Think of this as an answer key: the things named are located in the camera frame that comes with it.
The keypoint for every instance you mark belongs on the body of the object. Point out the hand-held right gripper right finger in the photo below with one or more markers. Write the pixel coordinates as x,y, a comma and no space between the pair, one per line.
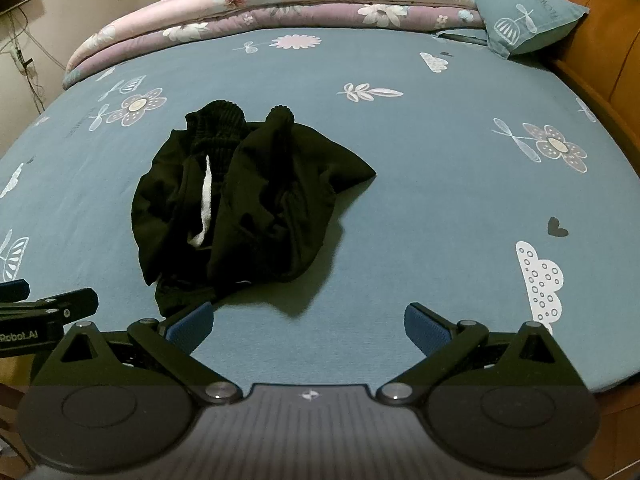
425,330

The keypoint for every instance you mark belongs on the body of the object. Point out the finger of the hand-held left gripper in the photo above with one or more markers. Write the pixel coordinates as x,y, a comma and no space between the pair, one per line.
70,302
14,291

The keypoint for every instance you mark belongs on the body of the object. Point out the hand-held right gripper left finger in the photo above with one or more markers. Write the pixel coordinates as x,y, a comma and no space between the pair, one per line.
192,327

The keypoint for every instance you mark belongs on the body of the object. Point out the wooden headboard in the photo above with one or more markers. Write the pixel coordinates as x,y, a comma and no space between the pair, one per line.
605,60

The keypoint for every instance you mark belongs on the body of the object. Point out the folded pink purple floral quilt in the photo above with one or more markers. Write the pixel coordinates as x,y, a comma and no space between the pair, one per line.
280,10

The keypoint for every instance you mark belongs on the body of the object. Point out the teal printed pillow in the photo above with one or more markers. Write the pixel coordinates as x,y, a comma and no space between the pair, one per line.
525,10

